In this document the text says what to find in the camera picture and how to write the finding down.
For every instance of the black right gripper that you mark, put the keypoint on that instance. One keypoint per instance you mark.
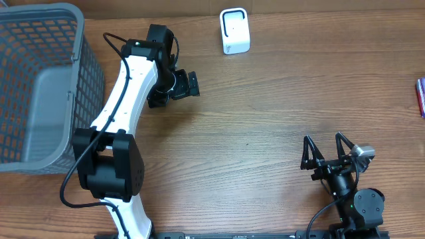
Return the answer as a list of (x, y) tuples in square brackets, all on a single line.
[(325, 166)]

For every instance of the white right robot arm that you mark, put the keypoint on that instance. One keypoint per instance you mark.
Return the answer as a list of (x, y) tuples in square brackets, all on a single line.
[(360, 210)]

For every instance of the grey plastic shopping basket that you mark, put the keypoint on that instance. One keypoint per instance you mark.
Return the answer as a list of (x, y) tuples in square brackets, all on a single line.
[(51, 85)]

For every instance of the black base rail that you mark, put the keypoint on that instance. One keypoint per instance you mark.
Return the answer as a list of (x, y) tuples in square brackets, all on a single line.
[(242, 235)]

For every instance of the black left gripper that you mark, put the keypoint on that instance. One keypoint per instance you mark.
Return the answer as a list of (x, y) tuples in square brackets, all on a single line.
[(184, 89)]

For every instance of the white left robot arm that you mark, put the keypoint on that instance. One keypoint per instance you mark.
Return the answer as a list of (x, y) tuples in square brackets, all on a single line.
[(108, 169)]

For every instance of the red purple pad pack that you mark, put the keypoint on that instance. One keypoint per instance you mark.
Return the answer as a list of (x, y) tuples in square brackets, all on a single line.
[(421, 95)]

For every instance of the white barcode scanner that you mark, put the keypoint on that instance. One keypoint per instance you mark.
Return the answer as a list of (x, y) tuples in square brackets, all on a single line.
[(235, 30)]

